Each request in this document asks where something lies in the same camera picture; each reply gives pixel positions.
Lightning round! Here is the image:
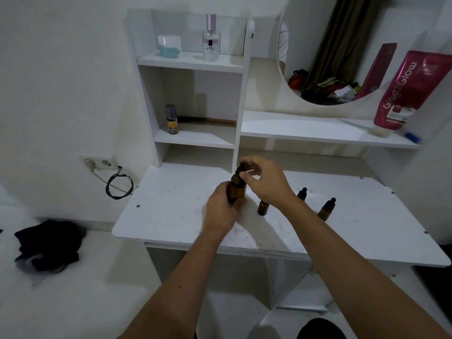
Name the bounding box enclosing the person's left hand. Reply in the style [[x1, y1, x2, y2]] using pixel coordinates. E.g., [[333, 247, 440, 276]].
[[203, 181, 248, 241]]

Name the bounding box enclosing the person's right hand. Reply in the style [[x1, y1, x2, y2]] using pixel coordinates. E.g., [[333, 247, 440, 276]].
[[239, 154, 299, 212]]

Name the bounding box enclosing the large amber glass bottle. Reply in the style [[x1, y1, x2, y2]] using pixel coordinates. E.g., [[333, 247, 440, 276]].
[[227, 172, 247, 205]]

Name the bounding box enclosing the large black dropper cap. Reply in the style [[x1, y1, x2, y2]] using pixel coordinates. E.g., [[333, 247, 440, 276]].
[[235, 162, 260, 177]]

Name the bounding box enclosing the person's left forearm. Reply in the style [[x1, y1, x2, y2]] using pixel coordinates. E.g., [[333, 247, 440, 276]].
[[116, 229, 226, 339]]

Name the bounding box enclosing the person's right forearm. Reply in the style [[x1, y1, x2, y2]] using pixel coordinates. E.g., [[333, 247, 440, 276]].
[[281, 199, 451, 339]]

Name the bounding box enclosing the person's right leg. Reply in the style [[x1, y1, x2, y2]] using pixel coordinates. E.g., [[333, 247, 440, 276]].
[[296, 317, 348, 339]]

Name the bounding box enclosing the white vanity desk with shelves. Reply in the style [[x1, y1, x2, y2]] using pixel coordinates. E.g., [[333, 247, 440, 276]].
[[112, 8, 452, 339]]

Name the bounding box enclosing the brown comb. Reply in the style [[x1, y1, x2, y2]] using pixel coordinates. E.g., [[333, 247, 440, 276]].
[[178, 116, 236, 128]]

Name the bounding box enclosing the small yellow-label spray can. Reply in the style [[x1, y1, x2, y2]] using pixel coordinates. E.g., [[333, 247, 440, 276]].
[[165, 104, 179, 135]]

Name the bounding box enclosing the white mattress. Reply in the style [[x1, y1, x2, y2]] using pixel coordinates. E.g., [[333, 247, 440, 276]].
[[0, 204, 163, 339]]

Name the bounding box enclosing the clear perfume bottle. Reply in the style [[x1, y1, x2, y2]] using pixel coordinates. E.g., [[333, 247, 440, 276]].
[[202, 13, 221, 62]]

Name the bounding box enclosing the pink cosmetic tube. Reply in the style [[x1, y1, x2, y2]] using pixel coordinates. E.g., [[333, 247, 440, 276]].
[[373, 49, 452, 138]]

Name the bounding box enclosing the black cloth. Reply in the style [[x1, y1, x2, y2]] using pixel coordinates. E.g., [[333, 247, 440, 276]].
[[14, 219, 87, 274]]

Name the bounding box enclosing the white teal cream jar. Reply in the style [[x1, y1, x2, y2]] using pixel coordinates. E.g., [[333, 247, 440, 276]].
[[156, 35, 182, 59]]

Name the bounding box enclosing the large black fabric item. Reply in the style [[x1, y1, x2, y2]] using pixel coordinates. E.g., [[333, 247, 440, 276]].
[[413, 243, 452, 315]]

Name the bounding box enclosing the coiled black cable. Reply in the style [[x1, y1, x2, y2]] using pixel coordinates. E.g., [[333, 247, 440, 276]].
[[105, 166, 135, 200]]

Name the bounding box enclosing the white wall socket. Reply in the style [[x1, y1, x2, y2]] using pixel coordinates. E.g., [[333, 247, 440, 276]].
[[79, 153, 119, 170]]

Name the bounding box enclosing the grey plug with cable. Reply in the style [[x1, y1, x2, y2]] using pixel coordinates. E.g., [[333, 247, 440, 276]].
[[84, 158, 133, 194]]

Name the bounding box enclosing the round wall mirror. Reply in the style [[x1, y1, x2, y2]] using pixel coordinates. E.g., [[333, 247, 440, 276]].
[[276, 0, 445, 106]]

